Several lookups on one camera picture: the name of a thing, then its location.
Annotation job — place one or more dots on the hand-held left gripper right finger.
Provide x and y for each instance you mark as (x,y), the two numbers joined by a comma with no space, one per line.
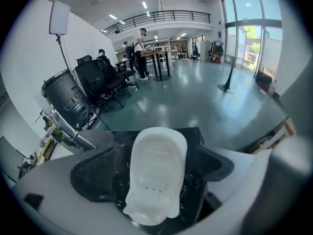
(220,168)

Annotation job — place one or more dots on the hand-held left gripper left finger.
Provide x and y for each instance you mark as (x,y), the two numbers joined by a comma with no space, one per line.
(93,172)

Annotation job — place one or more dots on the white plastic moulded piece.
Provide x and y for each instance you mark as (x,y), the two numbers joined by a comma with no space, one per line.
(156,170)

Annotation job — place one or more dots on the black marble vanity counter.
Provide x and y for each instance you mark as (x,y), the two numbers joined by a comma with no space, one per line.
(193,141)

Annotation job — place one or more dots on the wooden tray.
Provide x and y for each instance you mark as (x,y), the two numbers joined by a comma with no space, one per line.
(45,150)

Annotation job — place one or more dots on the wooden shelf box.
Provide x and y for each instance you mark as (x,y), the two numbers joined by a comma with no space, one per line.
(274,136)

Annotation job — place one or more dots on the black cylindrical machine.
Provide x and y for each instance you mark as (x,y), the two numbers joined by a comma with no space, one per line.
(63,99)

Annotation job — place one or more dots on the black office chair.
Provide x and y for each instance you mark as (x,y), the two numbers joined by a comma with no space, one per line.
(95,82)
(115,70)

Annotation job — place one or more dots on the black bag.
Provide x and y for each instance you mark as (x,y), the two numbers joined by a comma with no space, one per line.
(264,79)

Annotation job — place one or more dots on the clothing rack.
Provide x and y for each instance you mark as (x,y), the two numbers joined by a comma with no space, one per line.
(216,51)

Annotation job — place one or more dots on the tall wooden table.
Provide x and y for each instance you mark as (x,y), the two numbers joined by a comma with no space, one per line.
(160,62)

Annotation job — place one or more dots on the white light panel on stand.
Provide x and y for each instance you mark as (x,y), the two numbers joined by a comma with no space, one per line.
(60,18)

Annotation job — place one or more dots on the black balcony railing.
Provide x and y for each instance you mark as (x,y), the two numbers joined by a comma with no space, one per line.
(159,17)

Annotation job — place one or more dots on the black pedestal round table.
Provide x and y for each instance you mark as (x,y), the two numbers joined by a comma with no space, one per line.
(230,72)

